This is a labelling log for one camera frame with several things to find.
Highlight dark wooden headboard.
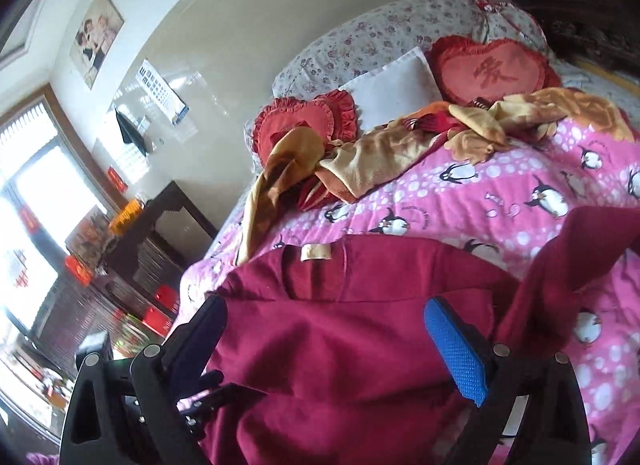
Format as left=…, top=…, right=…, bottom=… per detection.
left=510, top=0, right=640, bottom=76

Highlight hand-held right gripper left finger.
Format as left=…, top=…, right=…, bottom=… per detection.
left=59, top=294, right=230, bottom=465

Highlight small frilly red heart cushion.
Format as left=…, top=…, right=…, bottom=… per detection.
left=252, top=90, right=361, bottom=166

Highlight pink penguin print blanket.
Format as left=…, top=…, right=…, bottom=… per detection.
left=177, top=112, right=640, bottom=465

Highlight golden satin cloth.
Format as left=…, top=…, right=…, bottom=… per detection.
left=235, top=87, right=636, bottom=266

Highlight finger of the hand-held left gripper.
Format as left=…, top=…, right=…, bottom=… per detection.
left=176, top=370, right=247, bottom=427

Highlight large red heart cushion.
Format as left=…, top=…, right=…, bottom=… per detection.
left=427, top=36, right=563, bottom=106

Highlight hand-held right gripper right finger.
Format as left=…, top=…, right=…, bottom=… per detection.
left=423, top=296, right=594, bottom=465

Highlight wall calendar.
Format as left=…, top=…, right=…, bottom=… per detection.
left=136, top=59, right=191, bottom=126

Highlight dark wooden cabinet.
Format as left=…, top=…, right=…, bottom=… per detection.
left=30, top=180, right=221, bottom=376

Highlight orange ornament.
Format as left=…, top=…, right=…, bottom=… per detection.
left=109, top=199, right=146, bottom=236

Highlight wall poster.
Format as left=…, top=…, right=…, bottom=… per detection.
left=69, top=0, right=125, bottom=90

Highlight dark hanging cloth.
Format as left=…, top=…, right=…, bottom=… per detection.
left=115, top=109, right=150, bottom=156

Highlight dark red garment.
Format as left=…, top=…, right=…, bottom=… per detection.
left=200, top=205, right=640, bottom=465

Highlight floral print quilt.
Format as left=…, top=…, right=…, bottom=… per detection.
left=272, top=0, right=556, bottom=100

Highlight window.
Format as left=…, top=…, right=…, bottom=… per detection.
left=0, top=85, right=126, bottom=346

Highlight red box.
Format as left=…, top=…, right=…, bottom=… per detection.
left=142, top=310, right=173, bottom=338
left=152, top=286, right=178, bottom=316
left=65, top=255, right=93, bottom=286

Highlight white pillow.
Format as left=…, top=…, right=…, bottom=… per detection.
left=339, top=47, right=443, bottom=133

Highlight light grey bed sheet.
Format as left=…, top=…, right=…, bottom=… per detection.
left=555, top=60, right=640, bottom=110

